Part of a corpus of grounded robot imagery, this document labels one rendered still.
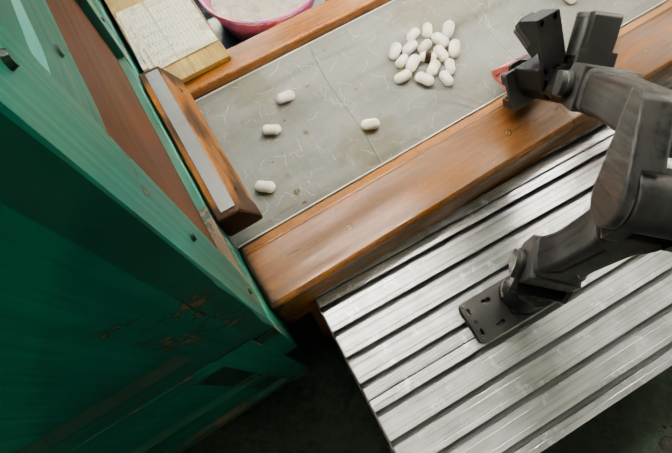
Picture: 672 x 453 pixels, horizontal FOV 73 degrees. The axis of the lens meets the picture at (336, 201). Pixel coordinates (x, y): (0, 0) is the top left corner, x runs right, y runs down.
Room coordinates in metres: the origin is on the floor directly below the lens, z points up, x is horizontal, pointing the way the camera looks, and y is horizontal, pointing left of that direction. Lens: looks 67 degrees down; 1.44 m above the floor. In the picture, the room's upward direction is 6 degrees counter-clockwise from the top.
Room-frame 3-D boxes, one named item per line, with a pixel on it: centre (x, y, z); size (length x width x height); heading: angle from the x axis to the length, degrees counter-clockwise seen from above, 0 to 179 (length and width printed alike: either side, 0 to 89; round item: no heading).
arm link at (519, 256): (0.13, -0.28, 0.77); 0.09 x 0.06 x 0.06; 71
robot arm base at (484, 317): (0.12, -0.28, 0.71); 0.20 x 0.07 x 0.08; 113
